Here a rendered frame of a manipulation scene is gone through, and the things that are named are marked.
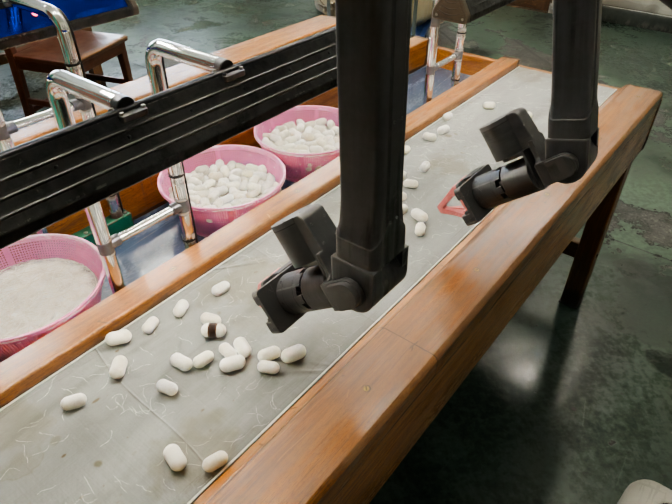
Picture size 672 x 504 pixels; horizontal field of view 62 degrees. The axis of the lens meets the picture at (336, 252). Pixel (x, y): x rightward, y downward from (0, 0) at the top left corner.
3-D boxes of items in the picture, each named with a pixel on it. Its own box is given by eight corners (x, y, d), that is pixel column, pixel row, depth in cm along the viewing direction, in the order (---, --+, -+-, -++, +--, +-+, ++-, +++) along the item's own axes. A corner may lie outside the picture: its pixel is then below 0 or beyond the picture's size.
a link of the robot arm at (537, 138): (580, 173, 76) (595, 155, 82) (543, 98, 75) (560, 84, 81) (503, 203, 84) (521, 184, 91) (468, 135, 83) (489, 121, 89)
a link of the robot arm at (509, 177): (544, 193, 82) (560, 178, 85) (523, 151, 81) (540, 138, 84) (505, 206, 87) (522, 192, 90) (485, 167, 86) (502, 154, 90)
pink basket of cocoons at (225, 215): (305, 190, 130) (303, 153, 124) (259, 258, 110) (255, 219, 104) (202, 173, 136) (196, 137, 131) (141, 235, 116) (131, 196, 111)
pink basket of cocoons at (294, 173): (384, 158, 142) (386, 123, 136) (316, 203, 126) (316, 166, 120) (305, 129, 155) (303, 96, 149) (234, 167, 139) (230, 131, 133)
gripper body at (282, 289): (247, 294, 73) (278, 286, 67) (299, 255, 79) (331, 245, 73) (273, 335, 74) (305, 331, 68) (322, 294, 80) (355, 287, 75)
